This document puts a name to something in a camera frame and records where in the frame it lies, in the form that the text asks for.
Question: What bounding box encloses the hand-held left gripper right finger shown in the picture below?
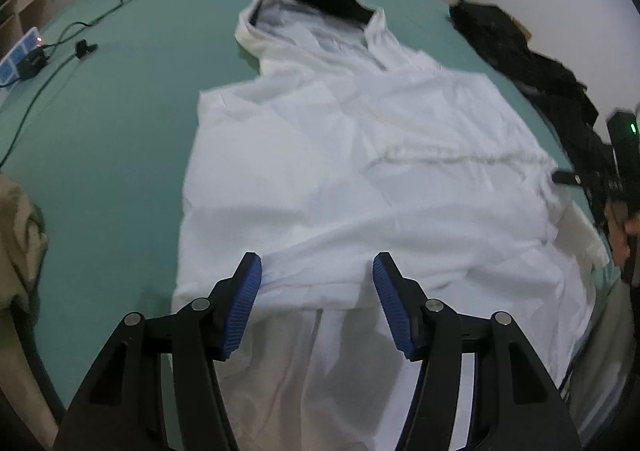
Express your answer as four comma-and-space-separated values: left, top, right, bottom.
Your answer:
372, 252, 583, 451

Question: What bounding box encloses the white hoodie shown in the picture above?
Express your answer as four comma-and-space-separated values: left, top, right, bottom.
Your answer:
170, 0, 608, 451

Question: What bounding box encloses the person's right hand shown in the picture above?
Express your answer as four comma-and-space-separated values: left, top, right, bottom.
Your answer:
602, 203, 633, 268

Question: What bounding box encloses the black jacket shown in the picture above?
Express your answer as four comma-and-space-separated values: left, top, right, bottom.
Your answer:
447, 1, 621, 232

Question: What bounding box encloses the beige cloth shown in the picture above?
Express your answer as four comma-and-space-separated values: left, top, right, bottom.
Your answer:
0, 173, 66, 449

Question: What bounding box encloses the black power adapter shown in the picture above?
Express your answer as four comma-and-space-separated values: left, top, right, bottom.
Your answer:
19, 48, 51, 80

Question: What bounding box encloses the blue patterned box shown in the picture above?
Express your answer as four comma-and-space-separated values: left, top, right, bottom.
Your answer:
0, 27, 43, 89

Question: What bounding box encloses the wooden shelf unit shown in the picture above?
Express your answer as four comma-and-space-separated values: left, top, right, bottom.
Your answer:
0, 0, 56, 36

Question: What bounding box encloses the black power cable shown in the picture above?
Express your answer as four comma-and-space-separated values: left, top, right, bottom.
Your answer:
0, 0, 162, 168

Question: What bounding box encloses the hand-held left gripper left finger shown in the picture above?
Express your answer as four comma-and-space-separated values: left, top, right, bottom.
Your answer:
52, 252, 263, 451

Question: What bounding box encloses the green bed sheet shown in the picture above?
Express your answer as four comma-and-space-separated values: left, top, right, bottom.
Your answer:
0, 0, 621, 451

